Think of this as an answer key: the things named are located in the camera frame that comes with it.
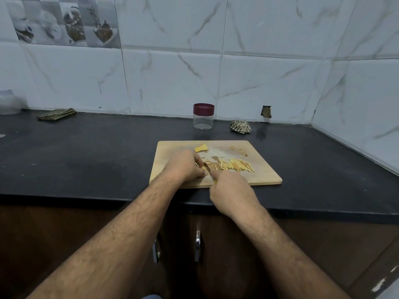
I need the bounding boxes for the pile of ginger strips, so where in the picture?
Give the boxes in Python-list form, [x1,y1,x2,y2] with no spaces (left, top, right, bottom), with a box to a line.
[209,156,256,174]

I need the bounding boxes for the person's right hand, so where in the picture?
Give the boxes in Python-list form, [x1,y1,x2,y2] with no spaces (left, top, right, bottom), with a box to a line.
[205,166,263,222]

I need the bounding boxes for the folded green cloth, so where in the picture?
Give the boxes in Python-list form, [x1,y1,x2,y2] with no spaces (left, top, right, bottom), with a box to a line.
[37,108,77,122]

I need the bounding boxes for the brown wooden cabinet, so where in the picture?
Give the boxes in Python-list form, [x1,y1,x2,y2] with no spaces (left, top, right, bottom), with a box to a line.
[0,202,399,299]

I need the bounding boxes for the clear plastic container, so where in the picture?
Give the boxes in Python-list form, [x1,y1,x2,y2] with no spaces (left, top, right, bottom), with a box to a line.
[0,89,22,116]

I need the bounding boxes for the black countertop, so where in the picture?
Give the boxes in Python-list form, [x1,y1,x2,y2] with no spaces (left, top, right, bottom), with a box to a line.
[0,109,399,217]

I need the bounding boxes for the clear jar maroon lid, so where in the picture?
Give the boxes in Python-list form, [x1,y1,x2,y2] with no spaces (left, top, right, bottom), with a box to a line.
[192,103,215,131]

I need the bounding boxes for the person's right forearm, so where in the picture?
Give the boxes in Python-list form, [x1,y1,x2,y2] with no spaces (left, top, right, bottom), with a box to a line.
[239,207,351,299]

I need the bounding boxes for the wooden cutting board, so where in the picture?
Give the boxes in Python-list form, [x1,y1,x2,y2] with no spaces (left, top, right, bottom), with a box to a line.
[148,140,283,188]

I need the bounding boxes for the decorative picture tiles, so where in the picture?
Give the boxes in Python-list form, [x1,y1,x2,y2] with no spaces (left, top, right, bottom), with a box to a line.
[3,0,122,49]

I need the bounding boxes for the person's left hand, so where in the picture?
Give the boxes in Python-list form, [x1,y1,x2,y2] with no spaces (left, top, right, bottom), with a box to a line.
[160,149,207,186]

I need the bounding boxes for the small ginger peel scraps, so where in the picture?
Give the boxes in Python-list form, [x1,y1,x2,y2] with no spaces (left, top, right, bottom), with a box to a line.
[229,145,250,158]

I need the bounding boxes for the person's left forearm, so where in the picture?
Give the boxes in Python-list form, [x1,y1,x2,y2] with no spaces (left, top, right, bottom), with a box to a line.
[26,174,178,299]

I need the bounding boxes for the metal cabinet handle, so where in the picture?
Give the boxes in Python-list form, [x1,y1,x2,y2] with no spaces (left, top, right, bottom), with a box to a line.
[194,230,203,264]
[151,237,161,265]

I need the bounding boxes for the crumpled patterned cloth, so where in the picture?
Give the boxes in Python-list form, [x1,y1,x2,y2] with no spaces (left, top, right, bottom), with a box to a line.
[230,119,253,135]

